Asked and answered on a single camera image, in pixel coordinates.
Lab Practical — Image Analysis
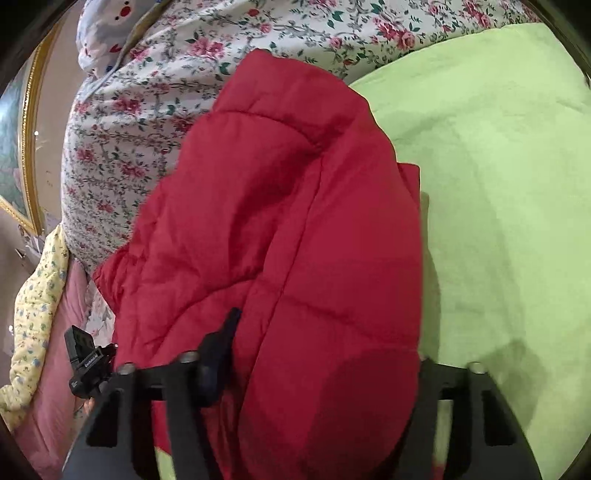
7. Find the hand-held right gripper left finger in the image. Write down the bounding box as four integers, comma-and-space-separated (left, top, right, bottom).
62, 308, 243, 480

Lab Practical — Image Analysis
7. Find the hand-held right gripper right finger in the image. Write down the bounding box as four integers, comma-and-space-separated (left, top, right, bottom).
397, 359, 543, 480

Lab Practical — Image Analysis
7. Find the red quilted coat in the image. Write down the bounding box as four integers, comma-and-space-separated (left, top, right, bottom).
92, 48, 444, 480

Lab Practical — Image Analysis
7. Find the pale flowered cloth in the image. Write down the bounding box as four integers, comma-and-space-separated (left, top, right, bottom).
85, 281, 116, 344

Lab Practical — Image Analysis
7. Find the yellow flowered blanket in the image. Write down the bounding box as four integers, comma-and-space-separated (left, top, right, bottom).
0, 226, 71, 425

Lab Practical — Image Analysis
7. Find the pink blanket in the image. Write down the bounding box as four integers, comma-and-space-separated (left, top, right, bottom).
14, 258, 116, 480

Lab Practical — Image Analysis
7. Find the light green bed sheet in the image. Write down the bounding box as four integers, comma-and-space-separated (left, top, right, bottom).
152, 21, 591, 480

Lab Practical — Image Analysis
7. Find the gold framed painting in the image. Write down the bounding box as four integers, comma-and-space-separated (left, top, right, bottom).
0, 28, 62, 236

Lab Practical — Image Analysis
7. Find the rose print quilt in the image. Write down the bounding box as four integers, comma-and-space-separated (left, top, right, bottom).
60, 0, 536, 273

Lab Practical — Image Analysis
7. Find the white cartoon print pillow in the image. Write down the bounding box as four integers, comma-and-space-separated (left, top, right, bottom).
76, 0, 171, 77

